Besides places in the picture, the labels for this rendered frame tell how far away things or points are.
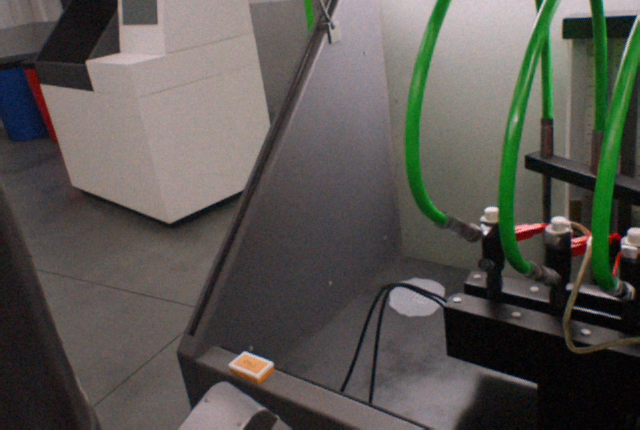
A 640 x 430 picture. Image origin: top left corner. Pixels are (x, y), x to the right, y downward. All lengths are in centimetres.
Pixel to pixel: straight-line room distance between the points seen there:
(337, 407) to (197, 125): 303
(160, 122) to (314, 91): 260
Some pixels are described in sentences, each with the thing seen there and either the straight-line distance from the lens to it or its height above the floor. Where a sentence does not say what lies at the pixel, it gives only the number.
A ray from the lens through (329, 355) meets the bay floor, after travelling 101.
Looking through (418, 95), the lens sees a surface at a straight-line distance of 58.
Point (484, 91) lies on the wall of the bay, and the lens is 105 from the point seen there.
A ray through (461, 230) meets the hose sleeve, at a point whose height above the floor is 112.
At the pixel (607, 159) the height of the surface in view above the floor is 123.
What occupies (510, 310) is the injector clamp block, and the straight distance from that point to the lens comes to 82.
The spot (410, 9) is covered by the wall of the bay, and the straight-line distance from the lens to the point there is 108.
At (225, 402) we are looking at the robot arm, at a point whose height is 123.
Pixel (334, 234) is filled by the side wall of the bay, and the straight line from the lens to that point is 104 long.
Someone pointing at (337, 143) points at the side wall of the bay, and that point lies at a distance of 102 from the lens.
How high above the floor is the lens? 143
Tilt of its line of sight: 23 degrees down
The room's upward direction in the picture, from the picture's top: 8 degrees counter-clockwise
